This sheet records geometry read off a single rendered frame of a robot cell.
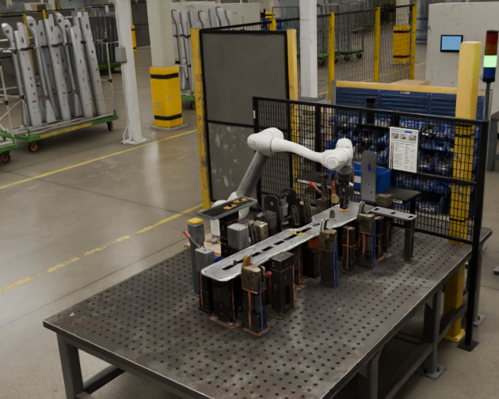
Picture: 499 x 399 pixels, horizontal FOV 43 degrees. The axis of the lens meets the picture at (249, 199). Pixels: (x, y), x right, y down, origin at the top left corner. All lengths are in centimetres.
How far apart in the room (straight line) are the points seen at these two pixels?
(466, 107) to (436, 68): 639
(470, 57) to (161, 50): 789
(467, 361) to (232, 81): 350
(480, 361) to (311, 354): 165
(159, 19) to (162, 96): 133
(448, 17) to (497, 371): 691
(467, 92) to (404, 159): 62
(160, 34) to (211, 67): 481
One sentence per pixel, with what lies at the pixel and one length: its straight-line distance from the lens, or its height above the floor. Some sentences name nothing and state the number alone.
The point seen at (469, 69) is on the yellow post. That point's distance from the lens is 407.
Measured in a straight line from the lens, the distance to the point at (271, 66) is 605.
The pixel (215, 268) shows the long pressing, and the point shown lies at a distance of 326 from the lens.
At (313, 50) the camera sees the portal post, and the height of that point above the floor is 158.
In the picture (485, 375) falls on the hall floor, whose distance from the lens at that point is 434.
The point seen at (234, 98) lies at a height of 132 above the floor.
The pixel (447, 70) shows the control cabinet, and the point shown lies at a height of 102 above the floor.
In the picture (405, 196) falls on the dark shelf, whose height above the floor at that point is 103.
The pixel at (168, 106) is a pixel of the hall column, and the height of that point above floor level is 42.
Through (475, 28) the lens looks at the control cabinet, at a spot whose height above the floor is 165.
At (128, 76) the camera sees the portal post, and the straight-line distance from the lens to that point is 1046.
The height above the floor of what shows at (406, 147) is 132.
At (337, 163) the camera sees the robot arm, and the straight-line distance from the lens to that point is 368.
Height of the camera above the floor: 237
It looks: 19 degrees down
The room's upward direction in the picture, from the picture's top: 3 degrees counter-clockwise
